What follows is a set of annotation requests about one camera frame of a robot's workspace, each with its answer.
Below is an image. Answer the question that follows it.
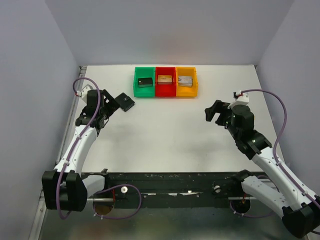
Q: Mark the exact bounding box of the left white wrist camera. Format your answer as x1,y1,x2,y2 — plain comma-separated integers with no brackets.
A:
75,84,94,103

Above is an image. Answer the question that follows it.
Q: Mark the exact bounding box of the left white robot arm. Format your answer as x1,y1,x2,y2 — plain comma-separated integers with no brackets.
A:
41,89,120,212

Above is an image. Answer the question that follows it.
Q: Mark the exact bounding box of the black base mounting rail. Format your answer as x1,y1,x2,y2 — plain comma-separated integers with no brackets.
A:
82,170,276,210

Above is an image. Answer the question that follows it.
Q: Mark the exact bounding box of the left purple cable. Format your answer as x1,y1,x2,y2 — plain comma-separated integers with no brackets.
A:
57,77,143,221

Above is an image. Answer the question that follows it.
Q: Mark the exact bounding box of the green plastic bin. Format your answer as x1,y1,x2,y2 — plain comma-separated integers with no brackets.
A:
133,66,156,98

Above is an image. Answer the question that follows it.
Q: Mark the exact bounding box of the purple cable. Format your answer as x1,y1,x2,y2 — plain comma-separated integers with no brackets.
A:
57,77,143,221
229,89,320,219

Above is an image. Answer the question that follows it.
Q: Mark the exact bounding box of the gold card in red bin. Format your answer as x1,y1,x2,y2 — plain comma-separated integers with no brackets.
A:
157,75,173,85

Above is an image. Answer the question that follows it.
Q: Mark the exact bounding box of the black card in green bin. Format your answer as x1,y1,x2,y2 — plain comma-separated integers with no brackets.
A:
137,77,153,88

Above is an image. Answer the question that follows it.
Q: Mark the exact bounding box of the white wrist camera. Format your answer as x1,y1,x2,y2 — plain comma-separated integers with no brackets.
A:
75,84,94,103
230,91,250,108

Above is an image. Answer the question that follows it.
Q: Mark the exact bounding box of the silver card in orange bin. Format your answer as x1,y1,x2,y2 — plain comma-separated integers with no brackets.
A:
177,75,193,88

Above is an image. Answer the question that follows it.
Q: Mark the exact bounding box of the red plastic bin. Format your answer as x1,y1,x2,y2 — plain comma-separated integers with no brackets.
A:
155,66,177,98

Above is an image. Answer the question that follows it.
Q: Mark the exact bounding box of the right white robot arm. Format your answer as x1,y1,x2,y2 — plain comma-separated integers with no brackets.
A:
204,100,320,238

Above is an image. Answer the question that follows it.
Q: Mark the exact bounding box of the aluminium frame rail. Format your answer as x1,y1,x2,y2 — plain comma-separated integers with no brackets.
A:
24,65,87,240

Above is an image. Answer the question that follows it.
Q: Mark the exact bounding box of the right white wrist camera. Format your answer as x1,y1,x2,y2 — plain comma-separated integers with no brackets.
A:
230,91,250,108

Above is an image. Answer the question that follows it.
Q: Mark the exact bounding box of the black leather card holder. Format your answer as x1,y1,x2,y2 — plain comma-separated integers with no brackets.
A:
115,92,135,112

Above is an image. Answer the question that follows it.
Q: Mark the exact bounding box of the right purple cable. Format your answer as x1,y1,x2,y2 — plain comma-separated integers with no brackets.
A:
229,89,320,219

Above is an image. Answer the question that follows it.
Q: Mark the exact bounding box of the orange plastic bin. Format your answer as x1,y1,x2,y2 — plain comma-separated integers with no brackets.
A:
176,66,198,98

